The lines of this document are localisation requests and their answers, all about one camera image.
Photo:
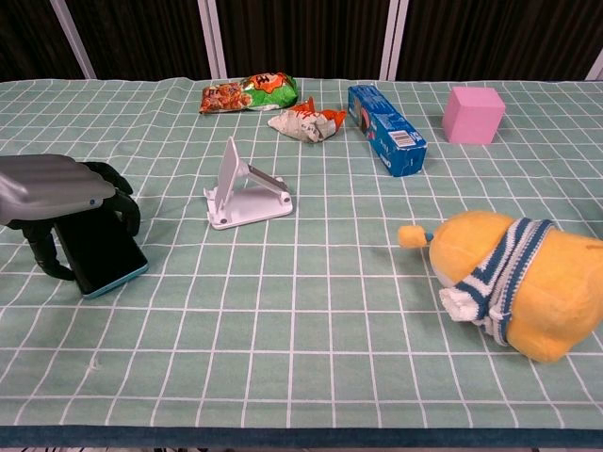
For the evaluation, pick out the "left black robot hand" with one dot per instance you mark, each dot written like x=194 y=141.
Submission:
x=52 y=186

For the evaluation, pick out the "black smartphone blue case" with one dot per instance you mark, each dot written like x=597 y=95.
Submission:
x=106 y=256

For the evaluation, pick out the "white folding phone stand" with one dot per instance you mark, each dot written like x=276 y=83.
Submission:
x=245 y=198

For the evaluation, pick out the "orange green snack bag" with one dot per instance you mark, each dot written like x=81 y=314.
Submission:
x=249 y=92

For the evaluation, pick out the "crumpled white orange wrapper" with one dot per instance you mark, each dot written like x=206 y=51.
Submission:
x=306 y=121

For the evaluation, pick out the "green checkered tablecloth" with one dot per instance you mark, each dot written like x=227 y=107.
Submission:
x=301 y=329

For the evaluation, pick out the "blue cookie box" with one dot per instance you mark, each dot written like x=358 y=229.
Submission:
x=384 y=127

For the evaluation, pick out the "pink cube block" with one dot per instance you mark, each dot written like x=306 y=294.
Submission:
x=471 y=115

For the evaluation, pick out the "yellow plush toy with scarf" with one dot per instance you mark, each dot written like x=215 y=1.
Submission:
x=532 y=282

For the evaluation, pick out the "white frame post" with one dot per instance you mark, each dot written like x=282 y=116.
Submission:
x=393 y=37
x=73 y=37
x=212 y=37
x=596 y=68

